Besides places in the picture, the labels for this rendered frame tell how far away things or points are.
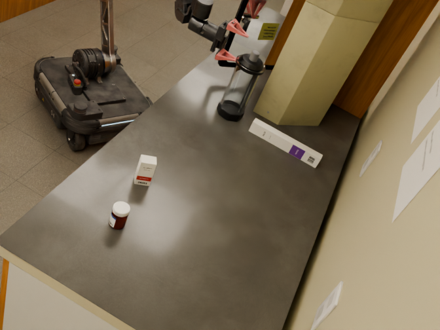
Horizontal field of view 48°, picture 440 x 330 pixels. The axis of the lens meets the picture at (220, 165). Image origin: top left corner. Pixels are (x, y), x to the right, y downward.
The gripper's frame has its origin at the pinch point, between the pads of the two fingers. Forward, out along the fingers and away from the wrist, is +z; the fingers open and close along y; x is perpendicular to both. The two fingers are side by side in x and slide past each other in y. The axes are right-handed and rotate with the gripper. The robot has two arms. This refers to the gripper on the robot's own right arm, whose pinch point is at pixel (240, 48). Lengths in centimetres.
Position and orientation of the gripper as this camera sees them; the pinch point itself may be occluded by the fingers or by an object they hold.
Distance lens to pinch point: 175.8
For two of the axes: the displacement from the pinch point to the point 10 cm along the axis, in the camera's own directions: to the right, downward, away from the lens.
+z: 8.6, 4.9, -1.0
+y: 3.4, -7.1, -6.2
